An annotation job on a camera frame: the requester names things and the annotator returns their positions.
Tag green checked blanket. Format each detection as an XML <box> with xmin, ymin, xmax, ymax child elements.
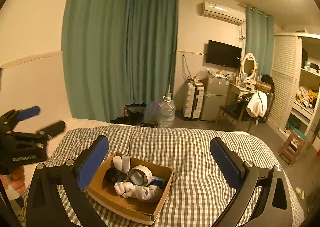
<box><xmin>20</xmin><ymin>126</ymin><xmax>304</xmax><ymax>227</ymax></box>

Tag white tape roll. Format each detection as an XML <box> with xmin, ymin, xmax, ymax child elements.
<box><xmin>128</xmin><ymin>165</ymin><xmax>153</xmax><ymax>187</ymax></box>

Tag white sock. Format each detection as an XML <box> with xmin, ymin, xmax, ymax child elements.
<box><xmin>114</xmin><ymin>182</ymin><xmax>163</xmax><ymax>202</ymax></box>

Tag white oval mirror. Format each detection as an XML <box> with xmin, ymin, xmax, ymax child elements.
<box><xmin>240</xmin><ymin>53</ymin><xmax>258</xmax><ymax>80</ymax></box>

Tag white towel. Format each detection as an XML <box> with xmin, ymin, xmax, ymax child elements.
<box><xmin>246</xmin><ymin>91</ymin><xmax>268</xmax><ymax>117</ymax></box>

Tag wide green curtain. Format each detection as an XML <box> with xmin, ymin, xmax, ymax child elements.
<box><xmin>61</xmin><ymin>0</ymin><xmax>179</xmax><ymax>124</ymax></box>

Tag brown cardboard box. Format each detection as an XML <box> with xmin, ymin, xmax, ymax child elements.
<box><xmin>86</xmin><ymin>152</ymin><xmax>174</xmax><ymax>225</ymax></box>

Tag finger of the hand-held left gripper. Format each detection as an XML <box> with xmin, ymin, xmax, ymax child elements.
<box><xmin>0</xmin><ymin>106</ymin><xmax>40</xmax><ymax>132</ymax></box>
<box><xmin>7</xmin><ymin>120</ymin><xmax>67</xmax><ymax>147</ymax></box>

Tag clear large water bottle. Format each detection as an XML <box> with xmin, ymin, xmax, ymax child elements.
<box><xmin>157</xmin><ymin>96</ymin><xmax>176</xmax><ymax>128</ymax></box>

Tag white louvred wardrobe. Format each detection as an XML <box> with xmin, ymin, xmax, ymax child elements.
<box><xmin>266</xmin><ymin>33</ymin><xmax>320</xmax><ymax>142</ymax></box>

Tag white suitcase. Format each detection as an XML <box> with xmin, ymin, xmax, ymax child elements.
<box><xmin>183</xmin><ymin>82</ymin><xmax>205</xmax><ymax>121</ymax></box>

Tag blue tissue packet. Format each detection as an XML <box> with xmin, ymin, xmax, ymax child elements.
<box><xmin>151</xmin><ymin>176</ymin><xmax>168</xmax><ymax>187</ymax></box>

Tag black floor bag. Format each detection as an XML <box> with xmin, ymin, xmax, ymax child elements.
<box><xmin>110</xmin><ymin>103</ymin><xmax>148</xmax><ymax>125</ymax></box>

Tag black wall television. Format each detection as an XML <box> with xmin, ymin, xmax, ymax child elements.
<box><xmin>206</xmin><ymin>40</ymin><xmax>242</xmax><ymax>69</ymax></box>

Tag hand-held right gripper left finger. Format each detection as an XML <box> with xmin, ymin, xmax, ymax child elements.
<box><xmin>26</xmin><ymin>135</ymin><xmax>109</xmax><ymax>227</ymax></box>

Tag white labelled tube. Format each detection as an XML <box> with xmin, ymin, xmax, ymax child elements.
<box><xmin>122</xmin><ymin>156</ymin><xmax>131</xmax><ymax>175</ymax></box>

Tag clear empty water bottle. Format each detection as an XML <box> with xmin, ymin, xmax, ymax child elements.
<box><xmin>145</xmin><ymin>101</ymin><xmax>160</xmax><ymax>125</ymax></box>

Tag white air conditioner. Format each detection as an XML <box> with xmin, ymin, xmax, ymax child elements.
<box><xmin>199</xmin><ymin>1</ymin><xmax>246</xmax><ymax>26</ymax></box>

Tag black round object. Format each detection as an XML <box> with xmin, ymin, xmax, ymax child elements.
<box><xmin>105</xmin><ymin>168</ymin><xmax>128</xmax><ymax>185</ymax></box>

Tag narrow green curtain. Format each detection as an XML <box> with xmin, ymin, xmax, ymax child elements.
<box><xmin>244</xmin><ymin>6</ymin><xmax>274</xmax><ymax>75</ymax></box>

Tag small wooden stool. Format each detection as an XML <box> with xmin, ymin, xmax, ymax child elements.
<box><xmin>277</xmin><ymin>129</ymin><xmax>307</xmax><ymax>167</ymax></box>

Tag silver small fridge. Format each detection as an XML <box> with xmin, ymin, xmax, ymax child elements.
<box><xmin>200</xmin><ymin>76</ymin><xmax>229</xmax><ymax>121</ymax></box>

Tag wooden dressing table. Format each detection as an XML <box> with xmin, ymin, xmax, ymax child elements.
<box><xmin>226</xmin><ymin>82</ymin><xmax>258</xmax><ymax>108</ymax></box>

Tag dark wooden chair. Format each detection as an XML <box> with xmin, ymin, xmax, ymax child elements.
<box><xmin>217</xmin><ymin>103</ymin><xmax>247</xmax><ymax>126</ymax></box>

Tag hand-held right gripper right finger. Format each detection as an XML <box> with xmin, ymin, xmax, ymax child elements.
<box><xmin>210</xmin><ymin>137</ymin><xmax>293</xmax><ymax>227</ymax></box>

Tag wall cable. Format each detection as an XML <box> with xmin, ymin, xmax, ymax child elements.
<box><xmin>182</xmin><ymin>54</ymin><xmax>190</xmax><ymax>80</ymax></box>

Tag person's left hand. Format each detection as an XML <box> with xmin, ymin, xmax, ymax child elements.
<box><xmin>0</xmin><ymin>166</ymin><xmax>25</xmax><ymax>194</ymax></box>

